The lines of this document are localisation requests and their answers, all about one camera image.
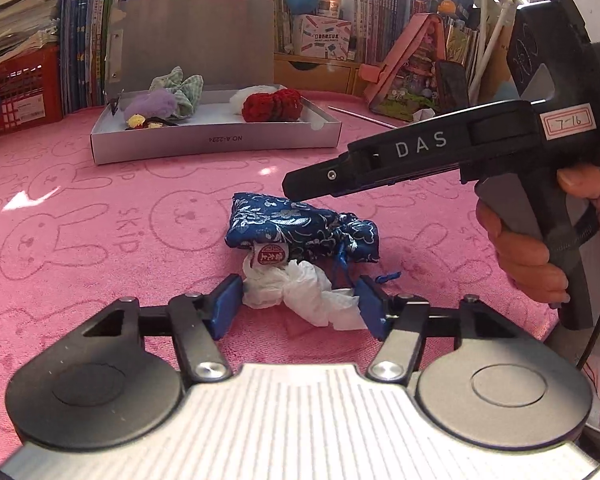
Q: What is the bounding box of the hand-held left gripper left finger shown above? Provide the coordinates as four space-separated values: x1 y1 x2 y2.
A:
82 274 244 382

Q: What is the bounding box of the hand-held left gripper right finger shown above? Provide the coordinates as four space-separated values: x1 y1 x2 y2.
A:
356 276 528 385

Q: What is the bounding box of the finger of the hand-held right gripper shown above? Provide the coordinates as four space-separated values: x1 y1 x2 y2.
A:
284 152 382 206

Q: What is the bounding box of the blue floral fabric pouch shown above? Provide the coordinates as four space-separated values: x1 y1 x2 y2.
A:
224 192 402 291

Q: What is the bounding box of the white tissue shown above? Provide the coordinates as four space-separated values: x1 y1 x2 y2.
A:
241 259 368 332

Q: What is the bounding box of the red crochet scrunchie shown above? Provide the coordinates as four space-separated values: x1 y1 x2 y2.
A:
241 89 303 123

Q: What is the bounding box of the white fluffy plush toy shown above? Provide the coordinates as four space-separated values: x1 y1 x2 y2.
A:
228 86 276 113

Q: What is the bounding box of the grey cardboard box with lid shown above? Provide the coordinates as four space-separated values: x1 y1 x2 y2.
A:
91 0 343 166

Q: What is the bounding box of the green checked fabric bow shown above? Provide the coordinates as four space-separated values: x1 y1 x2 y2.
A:
149 66 203 121

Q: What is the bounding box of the purple fluffy plush toy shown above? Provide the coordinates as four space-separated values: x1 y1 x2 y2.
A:
124 91 181 123

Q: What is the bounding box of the yellow red crochet hair tie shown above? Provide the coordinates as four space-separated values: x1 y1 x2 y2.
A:
125 114 178 131

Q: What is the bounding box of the person's right hand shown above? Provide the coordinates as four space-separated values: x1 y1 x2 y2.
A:
476 165 600 309

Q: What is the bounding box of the brown cardboard panel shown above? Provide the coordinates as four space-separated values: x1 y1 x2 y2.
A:
480 25 518 106

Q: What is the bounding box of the black smartphone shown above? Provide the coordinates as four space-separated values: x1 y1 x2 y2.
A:
432 60 471 116

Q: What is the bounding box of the thin metal rod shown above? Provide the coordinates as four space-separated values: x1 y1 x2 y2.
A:
328 105 398 130

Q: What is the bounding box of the wooden drawer unit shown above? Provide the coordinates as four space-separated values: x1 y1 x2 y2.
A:
274 52 381 98

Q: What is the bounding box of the pink triangular toy house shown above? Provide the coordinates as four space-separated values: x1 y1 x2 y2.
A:
365 12 468 123

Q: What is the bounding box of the pink paper tag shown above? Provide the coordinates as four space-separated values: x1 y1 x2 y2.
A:
358 62 387 84

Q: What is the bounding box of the white colourful printed box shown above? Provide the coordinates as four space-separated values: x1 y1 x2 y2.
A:
292 14 352 61

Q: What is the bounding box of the pink rabbit print mat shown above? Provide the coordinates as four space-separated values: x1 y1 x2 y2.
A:
0 90 600 466

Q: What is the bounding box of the row of upright books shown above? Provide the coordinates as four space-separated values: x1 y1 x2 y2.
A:
60 0 481 113

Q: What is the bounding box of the large red plastic basket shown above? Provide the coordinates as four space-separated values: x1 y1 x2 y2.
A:
0 42 65 143

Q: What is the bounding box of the stack of paperback books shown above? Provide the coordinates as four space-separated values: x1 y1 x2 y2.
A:
0 0 66 73

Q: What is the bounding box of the white plastic pipe frame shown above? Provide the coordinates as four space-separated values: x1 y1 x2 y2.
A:
467 0 518 103

